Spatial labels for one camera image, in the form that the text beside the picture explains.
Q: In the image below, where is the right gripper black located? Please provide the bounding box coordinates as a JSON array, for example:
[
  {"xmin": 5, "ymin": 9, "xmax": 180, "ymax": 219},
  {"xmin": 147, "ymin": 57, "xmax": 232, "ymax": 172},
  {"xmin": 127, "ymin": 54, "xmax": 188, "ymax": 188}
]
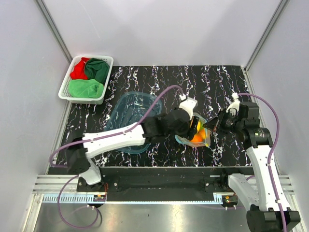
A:
[{"xmin": 203, "ymin": 108, "xmax": 244, "ymax": 135}]

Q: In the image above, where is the clear zip top bag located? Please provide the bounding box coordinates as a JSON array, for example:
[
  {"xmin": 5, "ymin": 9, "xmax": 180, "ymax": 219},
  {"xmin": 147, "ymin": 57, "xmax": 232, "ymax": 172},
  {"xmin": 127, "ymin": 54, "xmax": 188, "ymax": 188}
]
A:
[{"xmin": 175, "ymin": 113, "xmax": 211, "ymax": 147}]

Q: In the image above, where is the yellow fake lemon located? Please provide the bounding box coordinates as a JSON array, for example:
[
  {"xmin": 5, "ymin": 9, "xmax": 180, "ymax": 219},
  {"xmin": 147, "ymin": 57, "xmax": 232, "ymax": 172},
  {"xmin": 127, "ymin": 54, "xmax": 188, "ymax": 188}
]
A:
[{"xmin": 197, "ymin": 121, "xmax": 204, "ymax": 132}]

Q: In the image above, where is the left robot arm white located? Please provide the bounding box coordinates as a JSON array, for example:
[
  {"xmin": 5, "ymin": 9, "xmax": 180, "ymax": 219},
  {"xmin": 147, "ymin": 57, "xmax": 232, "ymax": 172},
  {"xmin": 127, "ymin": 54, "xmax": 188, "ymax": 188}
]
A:
[{"xmin": 66, "ymin": 108, "xmax": 199, "ymax": 191}]

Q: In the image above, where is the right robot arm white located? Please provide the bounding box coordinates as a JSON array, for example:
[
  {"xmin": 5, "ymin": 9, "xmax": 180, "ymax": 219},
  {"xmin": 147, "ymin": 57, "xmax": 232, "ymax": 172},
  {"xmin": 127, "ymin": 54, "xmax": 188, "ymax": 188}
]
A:
[{"xmin": 203, "ymin": 101, "xmax": 301, "ymax": 232}]

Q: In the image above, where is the orange fake orange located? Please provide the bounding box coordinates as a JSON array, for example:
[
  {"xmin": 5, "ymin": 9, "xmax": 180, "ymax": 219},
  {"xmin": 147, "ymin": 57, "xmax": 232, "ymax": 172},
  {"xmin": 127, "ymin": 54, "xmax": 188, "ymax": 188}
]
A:
[{"xmin": 190, "ymin": 130, "xmax": 207, "ymax": 143}]

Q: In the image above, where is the black marble pattern mat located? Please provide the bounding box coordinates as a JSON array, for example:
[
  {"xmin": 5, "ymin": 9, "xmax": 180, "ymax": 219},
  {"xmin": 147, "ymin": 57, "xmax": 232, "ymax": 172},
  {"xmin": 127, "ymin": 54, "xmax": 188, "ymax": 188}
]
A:
[{"xmin": 60, "ymin": 65, "xmax": 251, "ymax": 167}]

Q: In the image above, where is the blue translucent plastic tub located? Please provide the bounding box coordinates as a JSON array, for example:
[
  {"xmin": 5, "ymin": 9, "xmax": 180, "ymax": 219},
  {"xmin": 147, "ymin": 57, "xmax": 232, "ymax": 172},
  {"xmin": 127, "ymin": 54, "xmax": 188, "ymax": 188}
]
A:
[{"xmin": 104, "ymin": 91, "xmax": 163, "ymax": 154}]

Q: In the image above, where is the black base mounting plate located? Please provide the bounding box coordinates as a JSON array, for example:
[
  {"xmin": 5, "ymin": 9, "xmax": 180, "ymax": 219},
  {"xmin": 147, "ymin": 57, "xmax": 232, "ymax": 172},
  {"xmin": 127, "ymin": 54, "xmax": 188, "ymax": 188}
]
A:
[{"xmin": 77, "ymin": 167, "xmax": 238, "ymax": 203}]

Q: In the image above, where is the dark green cloth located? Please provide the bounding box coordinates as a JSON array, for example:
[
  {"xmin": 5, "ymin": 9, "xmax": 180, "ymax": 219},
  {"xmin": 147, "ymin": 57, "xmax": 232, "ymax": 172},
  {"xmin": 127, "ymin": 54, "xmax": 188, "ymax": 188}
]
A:
[{"xmin": 84, "ymin": 58, "xmax": 110, "ymax": 84}]

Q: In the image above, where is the white plastic basket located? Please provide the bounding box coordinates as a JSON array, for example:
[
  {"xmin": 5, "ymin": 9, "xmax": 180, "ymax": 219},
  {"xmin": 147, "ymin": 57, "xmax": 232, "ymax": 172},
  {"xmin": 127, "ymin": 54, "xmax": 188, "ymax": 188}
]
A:
[{"xmin": 58, "ymin": 55, "xmax": 114, "ymax": 104}]

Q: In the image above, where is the light green cloth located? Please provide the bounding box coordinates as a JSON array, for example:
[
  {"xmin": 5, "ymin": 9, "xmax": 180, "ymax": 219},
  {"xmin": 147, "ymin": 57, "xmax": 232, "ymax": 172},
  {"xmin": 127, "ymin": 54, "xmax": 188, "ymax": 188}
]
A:
[{"xmin": 68, "ymin": 79, "xmax": 104, "ymax": 99}]

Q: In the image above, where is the red cloth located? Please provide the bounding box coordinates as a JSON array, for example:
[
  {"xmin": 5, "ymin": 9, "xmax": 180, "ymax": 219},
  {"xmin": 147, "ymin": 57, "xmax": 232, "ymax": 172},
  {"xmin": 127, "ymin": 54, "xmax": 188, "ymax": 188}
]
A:
[{"xmin": 70, "ymin": 57, "xmax": 90, "ymax": 80}]

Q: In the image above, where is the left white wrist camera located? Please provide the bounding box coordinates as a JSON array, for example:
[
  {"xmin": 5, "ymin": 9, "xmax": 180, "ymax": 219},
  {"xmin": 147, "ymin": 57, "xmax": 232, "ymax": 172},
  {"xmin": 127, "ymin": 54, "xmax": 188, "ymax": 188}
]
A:
[{"xmin": 179, "ymin": 94, "xmax": 198, "ymax": 118}]

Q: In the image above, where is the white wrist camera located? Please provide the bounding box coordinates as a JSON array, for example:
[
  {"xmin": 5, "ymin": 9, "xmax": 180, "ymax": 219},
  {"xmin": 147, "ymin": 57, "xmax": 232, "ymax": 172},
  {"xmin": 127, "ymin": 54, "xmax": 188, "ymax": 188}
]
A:
[
  {"xmin": 179, "ymin": 94, "xmax": 198, "ymax": 118},
  {"xmin": 226, "ymin": 92, "xmax": 240, "ymax": 116}
]

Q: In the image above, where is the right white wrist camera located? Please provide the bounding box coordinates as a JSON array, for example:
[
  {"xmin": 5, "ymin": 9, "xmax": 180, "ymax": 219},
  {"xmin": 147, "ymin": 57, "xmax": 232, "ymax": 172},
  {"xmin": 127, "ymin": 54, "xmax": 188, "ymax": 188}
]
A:
[{"xmin": 226, "ymin": 92, "xmax": 240, "ymax": 116}]

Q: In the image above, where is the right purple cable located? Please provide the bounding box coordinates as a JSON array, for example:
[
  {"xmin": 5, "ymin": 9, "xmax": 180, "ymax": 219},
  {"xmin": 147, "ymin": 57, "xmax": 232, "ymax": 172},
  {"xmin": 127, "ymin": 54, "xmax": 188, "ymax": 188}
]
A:
[{"xmin": 238, "ymin": 93, "xmax": 288, "ymax": 232}]

